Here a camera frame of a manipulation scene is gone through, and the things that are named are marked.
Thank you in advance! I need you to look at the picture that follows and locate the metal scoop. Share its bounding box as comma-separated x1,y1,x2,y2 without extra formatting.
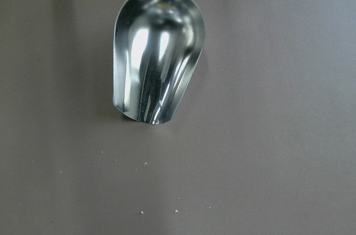
113,0,205,125

